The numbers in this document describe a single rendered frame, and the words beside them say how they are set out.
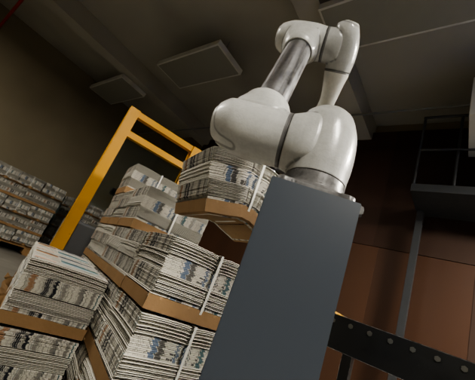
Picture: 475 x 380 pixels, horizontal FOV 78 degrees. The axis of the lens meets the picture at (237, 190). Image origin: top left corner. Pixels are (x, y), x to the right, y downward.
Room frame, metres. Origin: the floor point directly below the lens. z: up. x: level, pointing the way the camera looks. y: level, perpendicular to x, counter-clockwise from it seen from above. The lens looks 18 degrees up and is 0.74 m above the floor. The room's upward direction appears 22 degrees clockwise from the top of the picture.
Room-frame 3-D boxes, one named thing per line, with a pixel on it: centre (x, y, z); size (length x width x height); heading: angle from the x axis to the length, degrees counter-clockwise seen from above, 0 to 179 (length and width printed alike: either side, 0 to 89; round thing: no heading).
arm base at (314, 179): (0.68, -0.20, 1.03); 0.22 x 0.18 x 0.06; 80
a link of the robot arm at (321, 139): (0.69, -0.17, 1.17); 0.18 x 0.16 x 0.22; 77
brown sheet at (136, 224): (1.62, 0.31, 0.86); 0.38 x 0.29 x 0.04; 120
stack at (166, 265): (1.51, 0.25, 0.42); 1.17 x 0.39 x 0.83; 29
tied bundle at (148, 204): (1.62, 0.32, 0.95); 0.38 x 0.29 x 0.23; 120
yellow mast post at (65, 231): (2.36, 1.10, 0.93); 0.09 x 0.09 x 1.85; 29
